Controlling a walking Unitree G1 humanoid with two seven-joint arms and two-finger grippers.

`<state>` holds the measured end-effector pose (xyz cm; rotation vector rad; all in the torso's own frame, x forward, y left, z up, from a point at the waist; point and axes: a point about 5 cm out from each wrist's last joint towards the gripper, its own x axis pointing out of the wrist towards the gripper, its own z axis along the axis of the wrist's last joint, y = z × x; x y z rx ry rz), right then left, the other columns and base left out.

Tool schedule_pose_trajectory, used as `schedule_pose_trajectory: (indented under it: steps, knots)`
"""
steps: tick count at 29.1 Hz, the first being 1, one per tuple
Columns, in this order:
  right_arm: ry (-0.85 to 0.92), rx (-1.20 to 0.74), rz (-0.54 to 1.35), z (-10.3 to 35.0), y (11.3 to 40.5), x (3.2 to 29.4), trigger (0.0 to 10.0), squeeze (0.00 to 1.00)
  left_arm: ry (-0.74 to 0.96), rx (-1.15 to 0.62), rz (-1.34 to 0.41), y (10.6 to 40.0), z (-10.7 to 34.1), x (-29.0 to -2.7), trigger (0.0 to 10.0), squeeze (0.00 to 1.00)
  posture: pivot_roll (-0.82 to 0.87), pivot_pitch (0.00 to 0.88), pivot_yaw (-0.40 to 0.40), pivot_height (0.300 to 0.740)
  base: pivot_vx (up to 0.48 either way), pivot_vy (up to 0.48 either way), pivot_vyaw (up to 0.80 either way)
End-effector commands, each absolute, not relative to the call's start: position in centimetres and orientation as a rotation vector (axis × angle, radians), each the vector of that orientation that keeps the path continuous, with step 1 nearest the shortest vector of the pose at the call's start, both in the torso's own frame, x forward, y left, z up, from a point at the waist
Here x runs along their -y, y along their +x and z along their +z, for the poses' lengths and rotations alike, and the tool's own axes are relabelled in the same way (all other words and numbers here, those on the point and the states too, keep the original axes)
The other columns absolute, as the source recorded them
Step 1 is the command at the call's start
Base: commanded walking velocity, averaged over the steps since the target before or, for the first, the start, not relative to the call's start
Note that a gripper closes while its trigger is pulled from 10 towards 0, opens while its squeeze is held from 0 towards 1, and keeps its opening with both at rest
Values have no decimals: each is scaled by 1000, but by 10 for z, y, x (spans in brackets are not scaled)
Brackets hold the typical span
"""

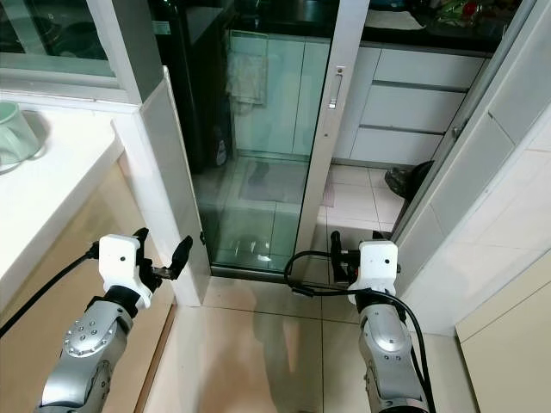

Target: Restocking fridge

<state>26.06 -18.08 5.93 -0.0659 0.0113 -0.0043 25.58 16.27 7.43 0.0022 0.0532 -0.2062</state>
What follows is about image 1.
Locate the green and red vegetables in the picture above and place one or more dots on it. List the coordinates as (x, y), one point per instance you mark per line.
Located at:
(461, 10)

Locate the glass sliding door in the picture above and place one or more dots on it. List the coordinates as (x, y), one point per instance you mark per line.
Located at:
(267, 155)

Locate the pale green mug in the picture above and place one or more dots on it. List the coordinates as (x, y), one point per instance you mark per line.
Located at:
(17, 133)

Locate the white counter end panel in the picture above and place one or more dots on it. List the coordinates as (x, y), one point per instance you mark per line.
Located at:
(176, 189)

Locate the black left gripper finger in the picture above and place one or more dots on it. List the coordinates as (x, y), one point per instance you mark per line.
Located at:
(182, 256)
(141, 234)

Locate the white drawer cabinet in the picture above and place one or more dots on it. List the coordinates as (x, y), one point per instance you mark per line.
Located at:
(413, 107)

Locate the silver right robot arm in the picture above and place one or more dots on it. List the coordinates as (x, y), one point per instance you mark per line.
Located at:
(387, 353)

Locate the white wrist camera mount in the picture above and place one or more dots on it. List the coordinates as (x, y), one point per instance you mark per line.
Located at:
(379, 265)
(122, 262)

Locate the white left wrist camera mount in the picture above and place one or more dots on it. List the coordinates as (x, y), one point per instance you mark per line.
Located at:
(122, 262)

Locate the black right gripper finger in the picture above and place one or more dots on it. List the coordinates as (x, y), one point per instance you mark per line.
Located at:
(337, 255)

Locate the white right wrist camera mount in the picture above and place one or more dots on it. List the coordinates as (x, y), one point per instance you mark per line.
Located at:
(379, 265)

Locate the pale hanging towel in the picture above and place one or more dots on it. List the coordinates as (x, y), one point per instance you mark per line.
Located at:
(245, 79)

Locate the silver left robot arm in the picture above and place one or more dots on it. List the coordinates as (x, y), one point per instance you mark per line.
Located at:
(86, 344)

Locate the glass sliding window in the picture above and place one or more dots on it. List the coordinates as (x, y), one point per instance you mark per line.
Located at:
(52, 34)

